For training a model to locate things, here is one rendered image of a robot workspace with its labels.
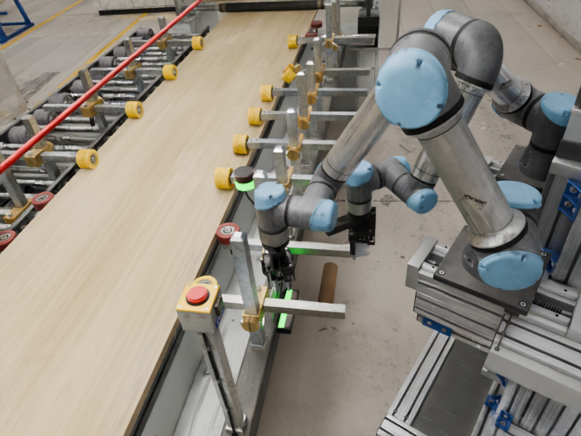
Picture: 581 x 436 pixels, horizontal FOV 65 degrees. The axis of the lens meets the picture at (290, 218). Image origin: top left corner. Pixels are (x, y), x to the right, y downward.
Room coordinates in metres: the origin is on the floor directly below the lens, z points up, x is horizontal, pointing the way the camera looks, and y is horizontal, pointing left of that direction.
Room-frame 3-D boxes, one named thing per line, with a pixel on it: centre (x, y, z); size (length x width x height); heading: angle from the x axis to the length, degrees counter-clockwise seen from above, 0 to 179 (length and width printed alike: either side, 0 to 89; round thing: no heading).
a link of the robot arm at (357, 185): (1.08, -0.21, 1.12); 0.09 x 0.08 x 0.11; 112
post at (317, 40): (2.32, -0.22, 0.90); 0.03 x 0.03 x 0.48; 76
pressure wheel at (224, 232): (1.18, 0.21, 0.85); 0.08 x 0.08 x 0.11
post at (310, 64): (2.08, -0.16, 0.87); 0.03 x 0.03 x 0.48; 76
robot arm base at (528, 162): (1.17, -0.81, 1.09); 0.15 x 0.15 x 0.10
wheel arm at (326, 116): (1.87, -0.12, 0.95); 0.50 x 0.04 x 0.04; 76
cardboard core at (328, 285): (1.66, -0.16, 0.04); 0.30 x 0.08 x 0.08; 166
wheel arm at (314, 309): (0.89, 0.08, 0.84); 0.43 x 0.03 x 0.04; 76
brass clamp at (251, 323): (0.88, 0.13, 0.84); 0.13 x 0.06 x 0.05; 166
